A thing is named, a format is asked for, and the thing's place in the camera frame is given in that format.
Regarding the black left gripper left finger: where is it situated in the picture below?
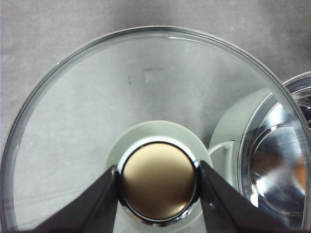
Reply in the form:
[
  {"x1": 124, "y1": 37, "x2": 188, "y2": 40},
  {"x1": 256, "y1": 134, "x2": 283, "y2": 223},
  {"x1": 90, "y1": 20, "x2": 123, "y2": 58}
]
[{"x1": 32, "y1": 165, "x2": 119, "y2": 233}]

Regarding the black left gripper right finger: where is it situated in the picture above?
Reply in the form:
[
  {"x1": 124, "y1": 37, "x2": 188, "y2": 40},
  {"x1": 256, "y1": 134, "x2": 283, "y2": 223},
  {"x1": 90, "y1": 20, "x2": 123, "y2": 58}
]
[{"x1": 198, "y1": 161, "x2": 299, "y2": 233}]

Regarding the glass pot lid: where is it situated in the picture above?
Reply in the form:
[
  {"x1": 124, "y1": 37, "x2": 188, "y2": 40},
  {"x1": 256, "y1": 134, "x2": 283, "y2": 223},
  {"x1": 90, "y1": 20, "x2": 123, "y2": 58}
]
[{"x1": 0, "y1": 26, "x2": 311, "y2": 233}]

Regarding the green electric steamer pot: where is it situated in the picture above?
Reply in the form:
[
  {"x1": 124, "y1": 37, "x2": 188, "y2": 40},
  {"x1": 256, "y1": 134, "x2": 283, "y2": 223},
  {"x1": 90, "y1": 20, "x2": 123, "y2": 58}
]
[{"x1": 209, "y1": 71, "x2": 311, "y2": 230}]

